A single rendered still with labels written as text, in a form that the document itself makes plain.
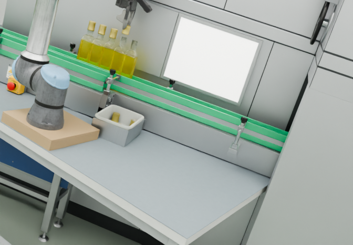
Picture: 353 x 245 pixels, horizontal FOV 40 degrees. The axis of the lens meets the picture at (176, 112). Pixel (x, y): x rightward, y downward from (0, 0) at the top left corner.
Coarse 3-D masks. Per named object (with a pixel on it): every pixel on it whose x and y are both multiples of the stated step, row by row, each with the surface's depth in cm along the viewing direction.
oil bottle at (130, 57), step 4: (128, 52) 235; (132, 52) 235; (136, 52) 236; (124, 56) 235; (128, 56) 235; (132, 56) 234; (136, 56) 236; (124, 60) 236; (128, 60) 235; (132, 60) 235; (136, 60) 239; (124, 64) 236; (128, 64) 236; (132, 64) 236; (120, 68) 238; (124, 68) 237; (128, 68) 236; (132, 68) 237; (120, 72) 238; (124, 72) 237; (128, 72) 237; (132, 72) 240; (124, 76) 238; (128, 76) 237
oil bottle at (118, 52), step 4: (116, 48) 236; (120, 48) 235; (124, 48) 237; (116, 52) 236; (120, 52) 235; (124, 52) 236; (112, 56) 237; (116, 56) 236; (120, 56) 236; (112, 60) 237; (116, 60) 237; (120, 60) 236; (112, 64) 238; (116, 64) 237; (120, 64) 237; (112, 68) 238; (116, 68) 238; (116, 72) 238
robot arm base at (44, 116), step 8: (40, 104) 192; (32, 112) 194; (40, 112) 193; (48, 112) 193; (56, 112) 195; (32, 120) 193; (40, 120) 193; (48, 120) 194; (56, 120) 195; (64, 120) 202; (40, 128) 193; (48, 128) 194; (56, 128) 196
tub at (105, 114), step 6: (108, 108) 226; (114, 108) 232; (120, 108) 231; (96, 114) 213; (102, 114) 220; (108, 114) 228; (120, 114) 232; (126, 114) 231; (132, 114) 230; (138, 114) 230; (108, 120) 211; (120, 120) 232; (126, 120) 232; (138, 120) 221; (120, 126) 210; (126, 126) 210; (132, 126) 213
